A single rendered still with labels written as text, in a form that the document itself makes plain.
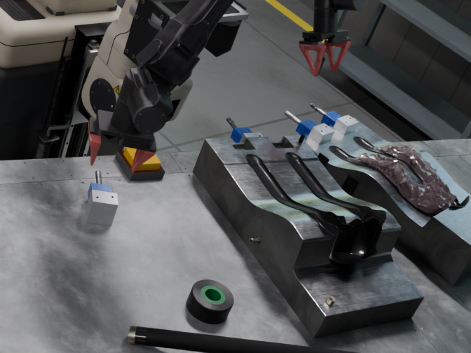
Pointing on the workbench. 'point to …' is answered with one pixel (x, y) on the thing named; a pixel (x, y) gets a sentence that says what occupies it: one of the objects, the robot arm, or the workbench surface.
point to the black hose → (213, 342)
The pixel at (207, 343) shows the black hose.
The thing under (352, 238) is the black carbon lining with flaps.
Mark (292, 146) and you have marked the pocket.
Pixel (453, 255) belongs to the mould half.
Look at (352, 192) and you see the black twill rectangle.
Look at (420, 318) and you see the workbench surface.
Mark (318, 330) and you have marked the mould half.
